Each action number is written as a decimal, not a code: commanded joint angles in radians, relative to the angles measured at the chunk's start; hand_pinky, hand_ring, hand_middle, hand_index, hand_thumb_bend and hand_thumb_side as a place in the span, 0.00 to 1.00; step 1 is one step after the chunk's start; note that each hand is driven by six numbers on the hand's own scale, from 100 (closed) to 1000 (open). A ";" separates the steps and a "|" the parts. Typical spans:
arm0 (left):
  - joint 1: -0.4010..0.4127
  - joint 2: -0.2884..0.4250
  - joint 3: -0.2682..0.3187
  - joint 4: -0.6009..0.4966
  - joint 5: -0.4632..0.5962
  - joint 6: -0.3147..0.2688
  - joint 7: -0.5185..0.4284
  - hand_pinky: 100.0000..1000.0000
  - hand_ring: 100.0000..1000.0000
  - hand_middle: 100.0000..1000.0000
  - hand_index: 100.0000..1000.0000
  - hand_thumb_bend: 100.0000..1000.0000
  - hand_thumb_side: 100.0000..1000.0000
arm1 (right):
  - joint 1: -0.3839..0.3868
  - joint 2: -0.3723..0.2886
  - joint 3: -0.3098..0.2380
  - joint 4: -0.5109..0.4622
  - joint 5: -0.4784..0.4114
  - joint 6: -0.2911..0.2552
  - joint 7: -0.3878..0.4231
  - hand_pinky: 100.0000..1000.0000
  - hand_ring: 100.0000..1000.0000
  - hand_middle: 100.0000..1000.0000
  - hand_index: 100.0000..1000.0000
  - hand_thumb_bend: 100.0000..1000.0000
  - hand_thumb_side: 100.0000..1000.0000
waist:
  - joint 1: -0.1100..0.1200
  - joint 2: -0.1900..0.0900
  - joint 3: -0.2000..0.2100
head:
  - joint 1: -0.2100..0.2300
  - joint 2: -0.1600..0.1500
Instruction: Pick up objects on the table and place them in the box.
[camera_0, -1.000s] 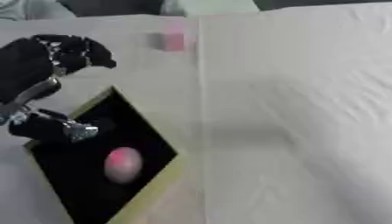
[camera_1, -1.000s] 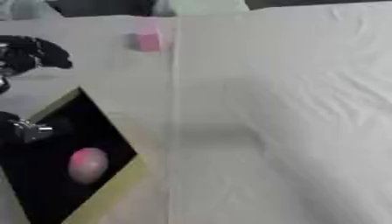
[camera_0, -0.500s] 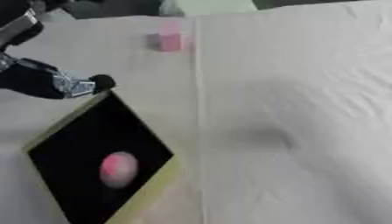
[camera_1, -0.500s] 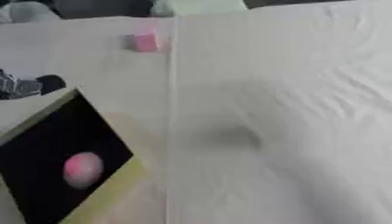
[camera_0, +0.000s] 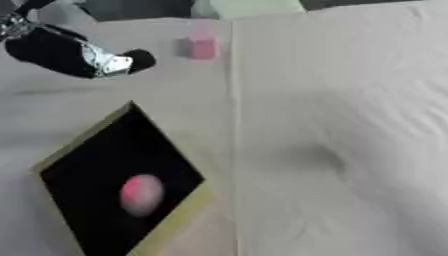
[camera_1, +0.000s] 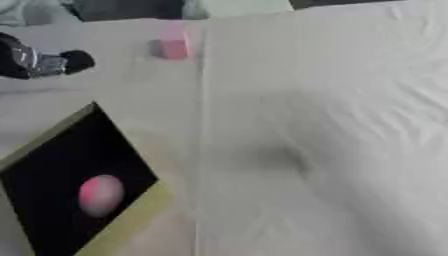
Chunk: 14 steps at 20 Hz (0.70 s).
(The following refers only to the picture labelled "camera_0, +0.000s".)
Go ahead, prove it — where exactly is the pink toy peach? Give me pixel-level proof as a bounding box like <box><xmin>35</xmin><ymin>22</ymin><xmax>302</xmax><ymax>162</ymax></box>
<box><xmin>119</xmin><ymin>173</ymin><xmax>167</xmax><ymax>218</ymax></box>

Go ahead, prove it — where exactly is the person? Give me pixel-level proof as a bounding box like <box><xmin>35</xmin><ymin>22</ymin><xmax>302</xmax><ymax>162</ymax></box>
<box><xmin>189</xmin><ymin>0</ymin><xmax>308</xmax><ymax>20</ymax></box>

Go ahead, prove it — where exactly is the tan box with black inside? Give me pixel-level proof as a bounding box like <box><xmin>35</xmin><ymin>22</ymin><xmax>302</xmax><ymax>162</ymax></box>
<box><xmin>29</xmin><ymin>100</ymin><xmax>216</xmax><ymax>256</ymax></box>

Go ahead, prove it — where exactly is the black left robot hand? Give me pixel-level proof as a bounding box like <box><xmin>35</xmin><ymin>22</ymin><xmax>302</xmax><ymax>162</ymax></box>
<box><xmin>3</xmin><ymin>24</ymin><xmax>158</xmax><ymax>80</ymax></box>

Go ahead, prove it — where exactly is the pink cube block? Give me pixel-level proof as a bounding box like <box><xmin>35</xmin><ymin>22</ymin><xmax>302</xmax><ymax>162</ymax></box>
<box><xmin>173</xmin><ymin>35</ymin><xmax>221</xmax><ymax>61</ymax></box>

